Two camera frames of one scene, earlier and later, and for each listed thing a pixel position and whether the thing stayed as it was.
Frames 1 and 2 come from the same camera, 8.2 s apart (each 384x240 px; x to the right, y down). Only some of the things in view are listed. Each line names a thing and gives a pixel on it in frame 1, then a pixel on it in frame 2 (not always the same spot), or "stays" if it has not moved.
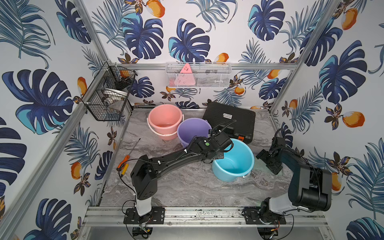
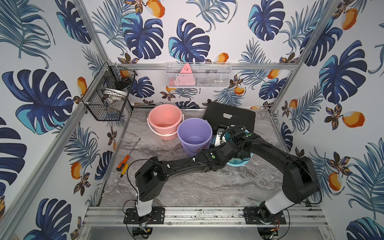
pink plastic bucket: (163, 120) stays
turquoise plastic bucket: (236, 163) → (237, 162)
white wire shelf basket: (198, 75) stays
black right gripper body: (265, 157) → (242, 154)
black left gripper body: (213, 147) → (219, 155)
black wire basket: (107, 97) stays
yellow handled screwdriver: (125, 169) stays
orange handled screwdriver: (126, 158) stays
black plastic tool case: (237, 123) stays
